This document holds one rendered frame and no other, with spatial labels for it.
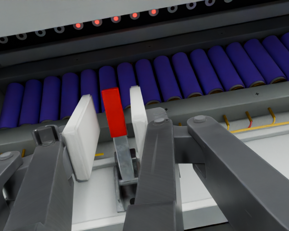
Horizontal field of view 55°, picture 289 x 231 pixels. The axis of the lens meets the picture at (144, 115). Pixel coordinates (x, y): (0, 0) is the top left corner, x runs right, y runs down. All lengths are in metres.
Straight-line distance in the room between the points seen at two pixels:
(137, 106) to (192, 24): 0.19
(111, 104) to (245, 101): 0.12
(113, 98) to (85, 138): 0.05
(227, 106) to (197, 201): 0.09
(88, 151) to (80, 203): 0.09
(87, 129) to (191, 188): 0.11
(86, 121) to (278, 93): 0.17
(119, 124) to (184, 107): 0.07
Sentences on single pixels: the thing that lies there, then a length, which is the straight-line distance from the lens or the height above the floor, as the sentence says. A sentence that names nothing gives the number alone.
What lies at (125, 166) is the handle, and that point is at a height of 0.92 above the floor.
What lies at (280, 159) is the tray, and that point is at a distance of 0.26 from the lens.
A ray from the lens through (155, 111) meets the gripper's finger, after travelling 0.16.
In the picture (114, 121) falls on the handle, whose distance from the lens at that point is 0.20.
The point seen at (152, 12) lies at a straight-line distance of 0.32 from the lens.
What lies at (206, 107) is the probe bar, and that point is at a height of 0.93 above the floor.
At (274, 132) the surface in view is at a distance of 0.27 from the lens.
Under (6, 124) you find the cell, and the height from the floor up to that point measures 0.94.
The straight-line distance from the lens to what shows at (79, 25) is 0.32.
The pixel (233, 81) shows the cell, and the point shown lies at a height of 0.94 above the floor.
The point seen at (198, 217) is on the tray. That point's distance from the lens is 0.25.
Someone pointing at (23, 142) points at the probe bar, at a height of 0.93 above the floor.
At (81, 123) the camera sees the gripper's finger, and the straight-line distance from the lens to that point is 0.15.
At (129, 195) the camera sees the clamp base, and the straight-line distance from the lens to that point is 0.23.
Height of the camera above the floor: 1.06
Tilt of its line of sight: 30 degrees down
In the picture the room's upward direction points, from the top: 10 degrees counter-clockwise
